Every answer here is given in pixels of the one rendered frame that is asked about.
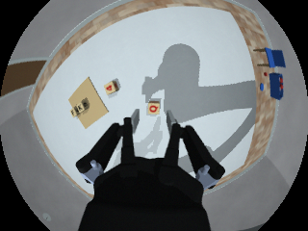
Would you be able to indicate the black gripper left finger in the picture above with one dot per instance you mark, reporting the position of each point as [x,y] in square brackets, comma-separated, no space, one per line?
[95,162]

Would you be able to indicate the tan flat mat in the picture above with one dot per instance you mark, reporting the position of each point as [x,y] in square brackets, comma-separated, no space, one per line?
[97,109]

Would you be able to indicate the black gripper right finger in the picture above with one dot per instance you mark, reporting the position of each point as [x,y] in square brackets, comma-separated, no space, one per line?
[207,170]

